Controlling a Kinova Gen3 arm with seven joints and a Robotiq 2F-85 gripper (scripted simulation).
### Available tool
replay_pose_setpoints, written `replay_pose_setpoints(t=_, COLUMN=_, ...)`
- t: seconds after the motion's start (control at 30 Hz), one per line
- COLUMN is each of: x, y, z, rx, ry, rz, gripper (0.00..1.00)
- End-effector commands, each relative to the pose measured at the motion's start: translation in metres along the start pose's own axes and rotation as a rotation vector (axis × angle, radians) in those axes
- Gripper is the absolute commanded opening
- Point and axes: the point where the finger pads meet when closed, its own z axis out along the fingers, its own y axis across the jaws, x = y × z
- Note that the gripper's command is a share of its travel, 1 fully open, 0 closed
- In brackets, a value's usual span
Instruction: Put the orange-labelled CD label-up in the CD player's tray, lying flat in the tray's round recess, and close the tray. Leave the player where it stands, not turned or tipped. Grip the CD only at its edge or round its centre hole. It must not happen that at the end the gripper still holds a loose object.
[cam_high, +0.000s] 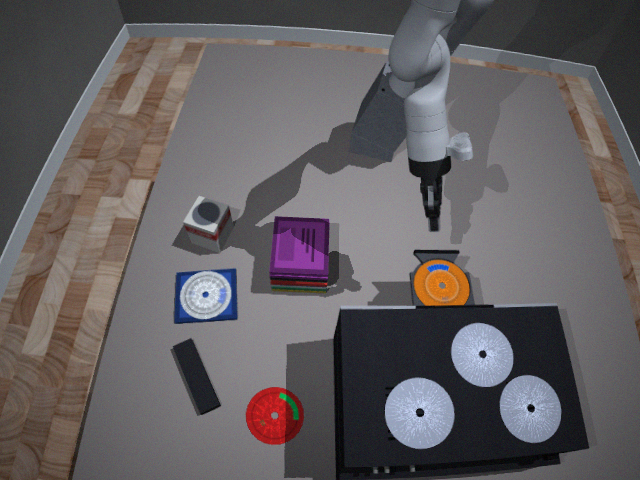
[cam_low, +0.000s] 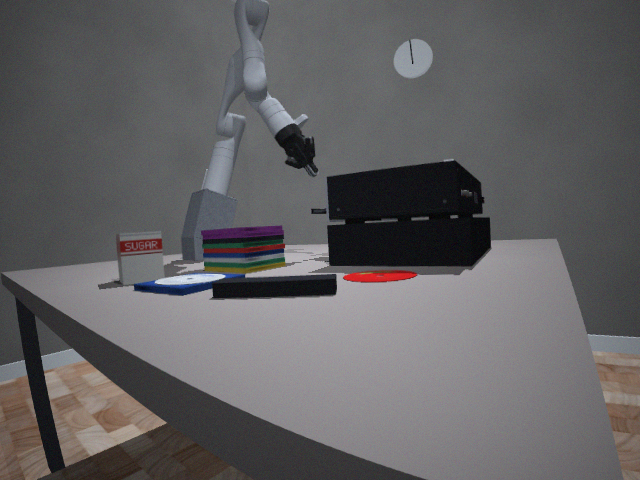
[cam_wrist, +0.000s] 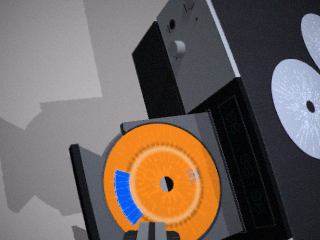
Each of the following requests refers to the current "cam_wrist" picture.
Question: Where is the orange cd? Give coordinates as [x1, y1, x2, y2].
[103, 123, 220, 240]

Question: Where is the silver cd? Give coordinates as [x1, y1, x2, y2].
[301, 14, 320, 70]
[271, 59, 320, 159]

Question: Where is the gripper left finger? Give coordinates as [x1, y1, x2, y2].
[123, 222, 152, 240]

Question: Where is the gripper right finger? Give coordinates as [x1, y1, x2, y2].
[152, 222, 181, 240]

